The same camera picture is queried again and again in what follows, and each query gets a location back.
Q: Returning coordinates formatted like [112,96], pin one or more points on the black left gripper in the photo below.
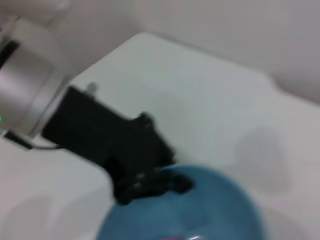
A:
[95,130]

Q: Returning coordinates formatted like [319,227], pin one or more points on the blue bowl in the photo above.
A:
[200,212]

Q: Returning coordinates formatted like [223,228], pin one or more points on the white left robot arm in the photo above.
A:
[27,82]

